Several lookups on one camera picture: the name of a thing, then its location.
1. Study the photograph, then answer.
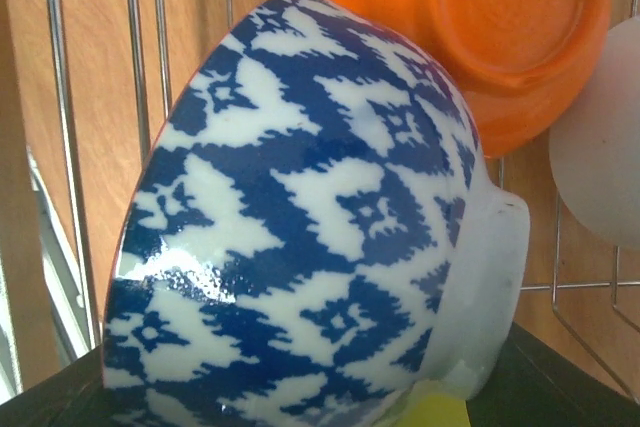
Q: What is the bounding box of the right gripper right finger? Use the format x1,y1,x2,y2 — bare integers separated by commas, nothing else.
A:
467,324,639,427

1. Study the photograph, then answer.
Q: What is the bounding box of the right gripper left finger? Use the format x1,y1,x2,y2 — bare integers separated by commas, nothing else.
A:
1,347,108,427

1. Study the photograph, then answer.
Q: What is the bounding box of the chrome wire dish rack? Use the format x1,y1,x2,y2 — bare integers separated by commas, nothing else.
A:
0,0,640,406

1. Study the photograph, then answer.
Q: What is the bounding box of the green and white bowl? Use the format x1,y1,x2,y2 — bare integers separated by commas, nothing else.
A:
389,380,471,427

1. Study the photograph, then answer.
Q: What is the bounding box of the plain white bowl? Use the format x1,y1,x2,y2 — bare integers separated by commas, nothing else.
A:
549,16,639,250
333,0,611,157

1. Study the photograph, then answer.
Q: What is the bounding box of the red geometric pattern bowl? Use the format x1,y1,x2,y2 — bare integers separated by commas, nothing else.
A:
102,0,530,426

